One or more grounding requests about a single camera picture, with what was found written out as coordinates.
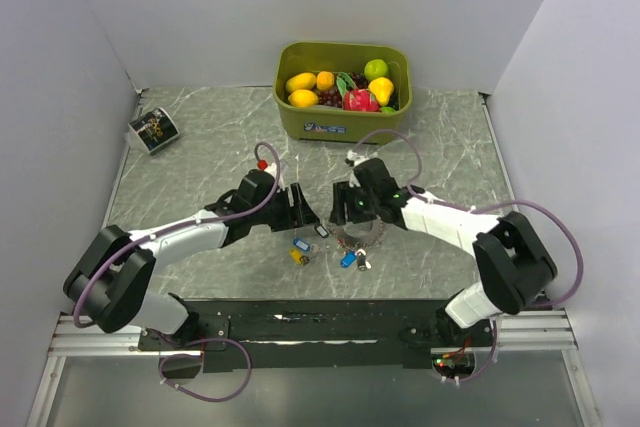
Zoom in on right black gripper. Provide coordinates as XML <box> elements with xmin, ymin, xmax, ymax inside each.
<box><xmin>329</xmin><ymin>180</ymin><xmax>379</xmax><ymax>226</ymax></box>

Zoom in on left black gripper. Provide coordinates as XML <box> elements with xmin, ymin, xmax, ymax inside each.
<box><xmin>250</xmin><ymin>182</ymin><xmax>319</xmax><ymax>232</ymax></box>

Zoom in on black tag key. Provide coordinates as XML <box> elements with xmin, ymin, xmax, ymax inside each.
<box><xmin>314</xmin><ymin>223</ymin><xmax>329</xmax><ymax>239</ymax></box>

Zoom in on blue tag key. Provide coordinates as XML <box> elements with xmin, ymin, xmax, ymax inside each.
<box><xmin>340</xmin><ymin>251</ymin><xmax>357</xmax><ymax>268</ymax></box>
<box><xmin>293</xmin><ymin>237</ymin><xmax>320</xmax><ymax>254</ymax></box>

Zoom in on metal keyring disc with rings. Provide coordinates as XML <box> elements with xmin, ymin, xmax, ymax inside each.
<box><xmin>327</xmin><ymin>218</ymin><xmax>385</xmax><ymax>250</ymax></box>

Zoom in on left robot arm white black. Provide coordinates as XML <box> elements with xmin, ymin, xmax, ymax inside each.
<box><xmin>62</xmin><ymin>169</ymin><xmax>320</xmax><ymax>349</ymax></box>

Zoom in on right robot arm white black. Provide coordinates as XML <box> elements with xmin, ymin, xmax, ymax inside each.
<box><xmin>330</xmin><ymin>153</ymin><xmax>557</xmax><ymax>346</ymax></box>

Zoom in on yellow tag key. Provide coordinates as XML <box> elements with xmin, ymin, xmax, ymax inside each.
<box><xmin>289</xmin><ymin>248</ymin><xmax>310</xmax><ymax>265</ymax></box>

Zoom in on olive green plastic bin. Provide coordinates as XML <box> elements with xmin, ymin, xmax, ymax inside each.
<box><xmin>273</xmin><ymin>42</ymin><xmax>412</xmax><ymax>142</ymax></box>

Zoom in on dark red grapes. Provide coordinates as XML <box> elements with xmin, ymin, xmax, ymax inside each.
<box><xmin>315</xmin><ymin>72</ymin><xmax>368</xmax><ymax>108</ymax></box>

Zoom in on pink dragon fruit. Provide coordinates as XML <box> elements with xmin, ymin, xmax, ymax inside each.
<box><xmin>342</xmin><ymin>89</ymin><xmax>380</xmax><ymax>112</ymax></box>

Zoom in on yellow mango lower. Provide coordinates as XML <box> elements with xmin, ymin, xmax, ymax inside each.
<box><xmin>288</xmin><ymin>89</ymin><xmax>319</xmax><ymax>108</ymax></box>

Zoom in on yellow mango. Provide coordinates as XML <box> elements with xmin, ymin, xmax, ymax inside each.
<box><xmin>285</xmin><ymin>72</ymin><xmax>317</xmax><ymax>94</ymax></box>
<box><xmin>288</xmin><ymin>89</ymin><xmax>319</xmax><ymax>108</ymax></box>

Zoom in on yellow pear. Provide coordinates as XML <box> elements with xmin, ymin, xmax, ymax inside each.
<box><xmin>368</xmin><ymin>77</ymin><xmax>395</xmax><ymax>107</ymax></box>

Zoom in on orange fruit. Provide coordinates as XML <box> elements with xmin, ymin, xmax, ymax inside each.
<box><xmin>316</xmin><ymin>71</ymin><xmax>335</xmax><ymax>92</ymax></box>

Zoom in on yellow mango upper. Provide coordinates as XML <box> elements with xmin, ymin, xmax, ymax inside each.
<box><xmin>285</xmin><ymin>72</ymin><xmax>317</xmax><ymax>94</ymax></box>

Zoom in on green apple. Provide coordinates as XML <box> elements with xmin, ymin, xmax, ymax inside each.
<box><xmin>364</xmin><ymin>59</ymin><xmax>389</xmax><ymax>82</ymax></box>

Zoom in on black printed can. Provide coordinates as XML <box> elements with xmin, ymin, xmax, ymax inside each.
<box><xmin>126</xmin><ymin>108</ymin><xmax>180</xmax><ymax>155</ymax></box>

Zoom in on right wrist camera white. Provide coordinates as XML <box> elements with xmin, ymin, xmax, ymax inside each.
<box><xmin>345</xmin><ymin>150</ymin><xmax>370</xmax><ymax>169</ymax></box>

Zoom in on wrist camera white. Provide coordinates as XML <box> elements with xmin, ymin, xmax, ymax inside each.
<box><xmin>345</xmin><ymin>150</ymin><xmax>370</xmax><ymax>169</ymax></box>
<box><xmin>257</xmin><ymin>159</ymin><xmax>289</xmax><ymax>184</ymax></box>

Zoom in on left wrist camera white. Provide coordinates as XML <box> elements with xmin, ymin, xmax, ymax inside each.
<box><xmin>257</xmin><ymin>159</ymin><xmax>289</xmax><ymax>184</ymax></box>

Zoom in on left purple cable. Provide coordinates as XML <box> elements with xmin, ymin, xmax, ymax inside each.
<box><xmin>72</xmin><ymin>141</ymin><xmax>281</xmax><ymax>331</ymax></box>

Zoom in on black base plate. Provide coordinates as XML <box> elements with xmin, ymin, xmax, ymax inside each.
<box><xmin>137</xmin><ymin>298</ymin><xmax>501</xmax><ymax>373</ymax></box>

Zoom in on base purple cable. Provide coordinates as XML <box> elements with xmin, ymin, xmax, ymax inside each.
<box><xmin>158</xmin><ymin>336</ymin><xmax>254</xmax><ymax>403</ymax></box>

